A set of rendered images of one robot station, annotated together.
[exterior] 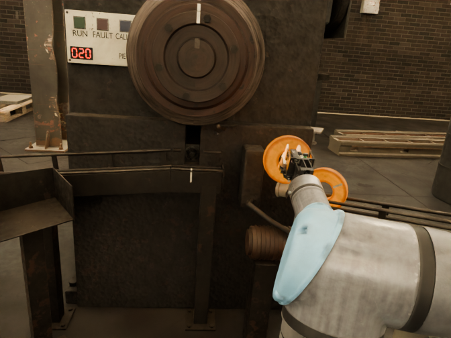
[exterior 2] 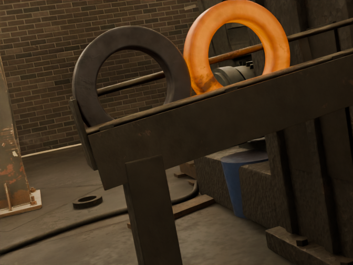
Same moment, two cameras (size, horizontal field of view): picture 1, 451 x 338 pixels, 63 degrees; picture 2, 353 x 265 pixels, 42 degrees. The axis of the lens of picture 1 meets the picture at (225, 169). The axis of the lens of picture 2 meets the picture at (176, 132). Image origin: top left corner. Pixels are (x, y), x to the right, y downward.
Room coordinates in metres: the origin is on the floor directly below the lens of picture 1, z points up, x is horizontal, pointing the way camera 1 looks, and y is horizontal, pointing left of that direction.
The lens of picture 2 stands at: (0.51, 1.30, 0.65)
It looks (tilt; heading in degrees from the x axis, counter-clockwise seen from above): 6 degrees down; 349
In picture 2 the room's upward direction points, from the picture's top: 10 degrees counter-clockwise
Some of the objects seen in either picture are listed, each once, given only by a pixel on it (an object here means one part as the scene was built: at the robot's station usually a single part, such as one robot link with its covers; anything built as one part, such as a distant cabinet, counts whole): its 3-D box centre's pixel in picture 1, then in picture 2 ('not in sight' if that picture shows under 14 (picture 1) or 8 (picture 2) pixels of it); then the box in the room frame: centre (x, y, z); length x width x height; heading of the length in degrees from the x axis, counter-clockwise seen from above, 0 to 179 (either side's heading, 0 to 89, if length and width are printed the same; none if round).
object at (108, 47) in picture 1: (103, 39); not in sight; (1.41, 0.48, 1.15); 0.26 x 0.02 x 0.18; 96
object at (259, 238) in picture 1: (270, 288); not in sight; (1.23, -0.21, 0.27); 0.22 x 0.13 x 0.53; 96
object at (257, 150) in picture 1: (250, 176); not in sight; (1.37, -0.10, 0.68); 0.11 x 0.08 x 0.24; 6
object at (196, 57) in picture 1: (196, 58); not in sight; (1.23, 0.12, 1.11); 0.28 x 0.06 x 0.28; 96
